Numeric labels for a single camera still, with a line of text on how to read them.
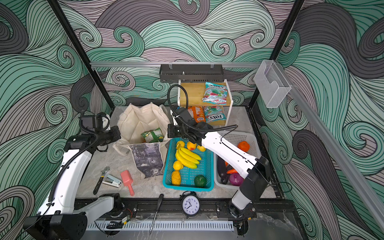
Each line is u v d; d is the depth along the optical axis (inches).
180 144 36.8
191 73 37.3
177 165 33.1
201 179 30.6
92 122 21.0
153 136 35.9
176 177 31.3
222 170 31.5
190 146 36.2
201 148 36.3
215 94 30.1
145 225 27.5
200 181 30.6
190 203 28.6
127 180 32.0
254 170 16.2
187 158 34.7
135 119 34.3
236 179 30.6
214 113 36.3
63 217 14.1
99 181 32.2
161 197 29.9
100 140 19.5
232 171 31.3
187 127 21.4
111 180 31.9
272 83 31.1
